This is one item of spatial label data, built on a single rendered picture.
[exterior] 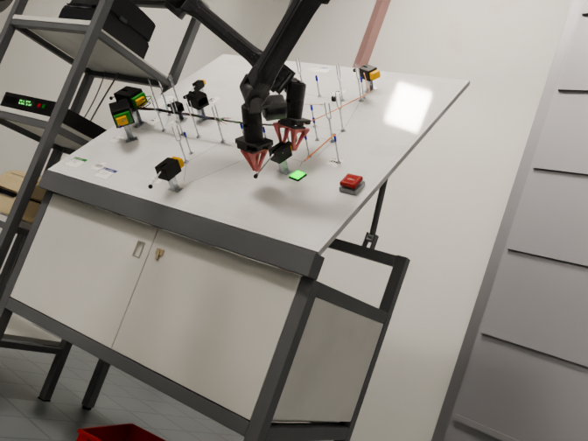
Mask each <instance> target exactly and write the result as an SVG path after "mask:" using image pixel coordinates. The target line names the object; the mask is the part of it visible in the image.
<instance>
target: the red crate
mask: <svg viewBox="0 0 588 441"><path fill-rule="evenodd" d="M77 432H78V433H79V436H78V437H77V440H76V441H166V440H164V439H162V438H161V437H158V436H156V435H154V434H153V433H151V432H149V431H147V430H145V429H143V428H141V427H139V426H137V425H135V424H133V423H123V424H115V425H107V426H99V427H90V428H82V429H78V431H77Z"/></svg>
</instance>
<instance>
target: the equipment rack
mask: <svg viewBox="0 0 588 441"><path fill-rule="evenodd" d="M130 1H131V2H132V3H134V4H135V5H136V6H137V7H143V8H158V9H167V8H165V7H164V6H163V4H164V3H165V0H130ZM113 2H114V0H100V1H99V3H98V5H97V7H96V10H95V12H94V15H93V17H92V19H91V21H90V20H79V19H69V18H57V17H36V16H26V15H22V14H23V12H24V10H25V6H26V5H27V3H28V0H15V2H14V4H13V6H12V8H11V10H10V14H9V16H8V17H7V20H6V22H5V24H4V26H3V29H2V31H1V33H0V64H1V62H2V59H3V57H4V55H5V52H6V50H7V48H8V46H9V43H10V42H11V38H12V36H13V34H14V32H15V30H17V31H19V32H21V33H22V34H24V35H25V36H26V37H28V38H29V39H31V40H33V41H34V42H36V43H38V44H39V45H41V46H43V47H44V48H45V49H47V50H48V51H50V52H51V53H53V54H55V55H57V56H58V57H60V58H61V59H63V60H64V61H66V62H67V63H69V64H70V65H72V67H71V69H70V71H69V74H68V76H67V77H66V81H65V83H64V86H63V88H62V89H61V92H60V94H59V98H58V100H57V102H56V104H55V106H54V109H53V111H52V114H51V116H46V115H39V114H35V113H31V112H27V111H23V110H19V109H15V108H8V107H4V106H0V124H1V125H3V126H5V127H7V128H9V129H11V130H14V131H16V132H18V133H20V134H22V135H24V136H26V137H29V138H30V139H32V140H35V141H37V142H39V144H38V147H37V149H36V151H35V153H34V156H33V158H32V160H31V163H30V165H29V168H28V170H27V172H26V174H25V176H24V180H23V182H22V185H21V186H20V188H19V191H18V193H17V197H16V198H15V200H14V203H13V205H12V207H11V210H10V213H9V215H8V214H5V213H1V212H0V228H2V232H1V234H0V269H1V268H2V265H3V263H4V259H5V257H6V255H7V253H8V251H9V248H10V246H11V243H12V241H13V238H14V236H15V234H17V237H16V239H15V241H14V243H13V246H12V248H11V250H10V253H9V255H8V258H7V260H6V263H5V265H4V266H3V270H2V272H1V275H0V300H1V298H2V295H3V294H4V290H5V288H6V286H5V285H6V282H7V280H8V277H9V274H10V273H11V269H12V266H13V263H14V262H15V259H16V257H17V254H18V251H19V248H20V246H21V243H22V241H23V239H24V242H23V245H22V247H23V246H24V244H25V240H26V238H27V235H28V234H29V231H30V229H31V227H32V223H30V222H28V221H25V220H22V218H23V215H24V213H25V209H26V208H27V206H28V203H29V201H30V198H31V196H32V193H33V191H34V189H35V186H36V184H37V182H38V180H39V176H40V174H41V172H42V170H43V168H44V166H45V163H46V160H47V158H48V156H49V153H50V151H51V149H53V150H52V154H51V156H50V158H49V160H48V163H47V165H46V167H45V171H47V170H48V169H49V168H51V167H52V166H54V165H55V164H56V162H57V160H58V158H59V156H60V153H61V152H62V151H63V149H64V147H66V148H65V150H64V151H63V153H66V154H68V155H70V154H72V153H73V152H75V150H78V149H79V148H81V147H82V146H84V145H85V144H87V143H89V142H90V141H92V140H93V139H92V138H90V137H88V136H85V135H83V134H82V133H80V132H79V131H77V130H75V129H72V128H70V127H68V126H66V125H65V124H64V123H63V120H64V118H65V116H66V113H67V111H68V108H69V106H70V103H71V101H72V99H73V97H74V94H75V91H76V89H77V87H78V85H79V83H80V80H81V77H82V75H83V73H84V74H85V75H84V77H83V80H82V82H81V84H80V87H79V90H78V92H77V94H76V96H75V98H74V100H73V104H72V107H71V108H70V109H71V110H72V111H73V112H75V113H77V114H80V112H81V109H82V106H83V104H84V101H85V100H86V98H87V95H88V92H89V89H90V88H91V85H92V83H93V81H94V78H100V79H102V78H103V75H104V72H105V71H106V73H105V76H104V79H105V80H111V81H113V80H114V78H115V77H116V75H117V73H119V74H118V76H117V78H116V81H121V82H127V83H133V84H138V85H144V86H149V85H150V84H151V86H152V87H155V88H160V86H159V84H158V82H160V85H161V86H162V89H163V93H164V92H166V91H167V90H169V89H171V88H172V86H173V84H171V80H173V83H174V86H176V85H177V83H178V80H179V76H180V75H181V72H182V70H183V67H184V65H185V63H186V59H187V57H188V54H189V52H190V50H191V48H192V45H193V41H194V40H195V37H196V35H197V32H198V30H199V28H200V24H201V22H200V21H198V20H197V19H195V18H194V17H192V18H191V21H190V23H189V25H188V27H187V30H186V32H185V36H184V38H183V40H182V42H181V45H180V47H179V49H178V53H177V55H176V58H175V60H174V62H173V64H172V67H171V71H170V72H169V75H170V78H171V77H172V79H171V80H170V78H169V75H168V77H167V76H165V75H164V74H163V73H161V72H159V71H158V70H157V69H156V68H155V67H154V66H152V65H151V64H149V63H148V62H147V61H145V60H144V59H142V58H141V57H139V56H138V55H137V54H135V53H134V52H132V51H131V50H130V49H129V48H128V47H126V46H125V45H123V44H122V43H121V42H119V41H118V40H117V39H115V38H114V37H112V36H111V35H109V34H108V33H107V32H105V31H104V30H103V29H102V27H103V25H104V23H105V21H106V18H107V16H108V14H109V11H110V8H111V6H112V4H113ZM28 29H29V30H28ZM30 30H31V31H30ZM33 32H34V33H33ZM35 33H36V34H37V35H36V34H35ZM47 41H48V42H49V43H48V42H47ZM50 43H51V44H50ZM55 46H56V47H55ZM57 47H58V48H59V49H58V48H57ZM62 51H63V52H62ZM68 55H69V56H68ZM70 56H71V57H70ZM72 57H73V58H72ZM148 79H149V81H150V84H149V82H148ZM14 123H15V124H14ZM19 126H20V127H19ZM21 127H22V128H21ZM63 153H62V154H63ZM24 237H25V238H24ZM21 249H22V248H21ZM21 249H20V251H21ZM14 340H17V341H14ZM20 341H24V342H20ZM27 342H31V343H27ZM33 343H37V344H33ZM40 344H43V345H40ZM0 347H4V348H11V349H18V350H25V351H33V352H40V353H47V354H56V355H55V357H54V360H53V362H52V365H51V368H50V370H49V372H48V375H47V377H46V379H45V383H44V385H43V388H42V389H41V392H40V394H39V396H38V399H40V400H41V401H43V402H50V401H51V397H52V395H53V391H54V389H55V387H56V384H57V382H58V379H59V378H60V374H61V371H62V369H63V367H64V365H65V362H66V360H67V356H68V354H69V352H70V349H71V347H72V344H71V343H70V342H68V341H66V340H64V339H58V338H56V337H54V336H53V335H51V334H50V333H48V332H45V331H43V330H42V329H40V328H38V327H36V326H35V325H33V324H31V323H29V322H27V321H25V320H23V319H21V318H20V317H18V316H16V315H14V314H12V315H11V317H10V321H9V323H8V325H7V327H6V330H5V332H4V334H3V337H2V340H1V342H0Z"/></svg>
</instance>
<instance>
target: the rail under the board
mask: <svg viewBox="0 0 588 441"><path fill-rule="evenodd" d="M38 187H40V188H43V189H45V190H47V191H50V192H53V193H57V194H59V195H62V196H65V197H68V198H70V199H73V200H78V201H80V202H83V203H86V204H89V205H91V206H94V207H99V208H101V209H104V210H107V211H110V212H112V213H115V214H120V215H122V216H125V217H128V218H131V219H133V220H136V221H141V222H143V223H146V224H149V225H152V226H154V227H157V228H162V229H164V230H167V231H170V232H173V233H175V234H178V235H183V236H185V237H188V238H191V239H194V240H196V241H199V242H204V243H206V244H209V245H212V246H215V247H217V248H220V249H225V250H227V251H230V252H233V253H236V254H238V255H241V256H245V257H247V258H250V259H253V260H256V261H258V262H261V263H266V264H268V265H271V266H274V267H277V268H279V269H282V270H287V271H289V272H292V273H295V274H298V275H300V276H304V277H309V278H311V279H314V280H317V279H318V276H319V272H320V270H321V267H322V264H323V262H324V260H325V258H324V257H323V256H319V254H317V253H314V252H311V251H309V250H306V249H302V248H298V247H295V246H291V245H289V244H286V243H282V242H280V241H275V240H271V239H269V238H266V237H263V236H260V235H257V234H251V233H249V232H246V231H243V230H240V229H237V228H234V227H229V226H226V225H223V224H220V223H217V222H214V221H211V220H206V219H203V218H200V217H197V216H194V215H191V214H188V213H183V212H180V211H177V210H174V209H171V208H169V207H165V206H160V205H157V204H154V203H151V202H149V201H145V200H142V199H138V198H134V197H131V196H129V195H125V194H122V193H119V192H114V191H111V190H109V189H106V188H102V187H99V186H97V185H91V184H89V183H86V182H82V181H79V180H77V179H74V178H69V177H66V176H62V175H59V174H57V173H54V172H50V171H44V173H43V175H42V178H41V180H40V181H39V184H38Z"/></svg>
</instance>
